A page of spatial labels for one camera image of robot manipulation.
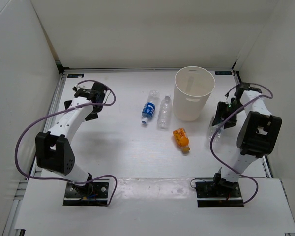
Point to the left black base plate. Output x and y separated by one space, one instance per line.
92 194

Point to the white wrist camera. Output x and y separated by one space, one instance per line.
84 86
229 96

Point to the cream plastic bin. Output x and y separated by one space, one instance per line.
193 87

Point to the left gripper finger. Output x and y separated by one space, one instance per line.
67 104
94 113

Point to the orange juice bottle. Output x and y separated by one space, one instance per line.
181 139

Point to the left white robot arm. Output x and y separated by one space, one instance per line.
53 148

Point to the blue corner sticker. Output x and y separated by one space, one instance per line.
75 75
223 73

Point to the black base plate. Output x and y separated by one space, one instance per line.
92 194
211 196

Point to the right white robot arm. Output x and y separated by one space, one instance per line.
257 136

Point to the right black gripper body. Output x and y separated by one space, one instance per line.
234 106

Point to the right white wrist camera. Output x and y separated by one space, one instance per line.
229 96

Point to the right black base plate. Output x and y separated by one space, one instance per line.
211 196

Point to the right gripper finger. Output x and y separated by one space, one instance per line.
230 123
221 113

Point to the left blue corner sticker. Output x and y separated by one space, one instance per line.
75 75

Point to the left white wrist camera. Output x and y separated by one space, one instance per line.
84 86

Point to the clear plastic bottle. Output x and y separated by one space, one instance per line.
165 112

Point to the right blue corner sticker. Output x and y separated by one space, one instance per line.
223 73

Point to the blue label plastic bottle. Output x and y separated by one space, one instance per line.
150 106

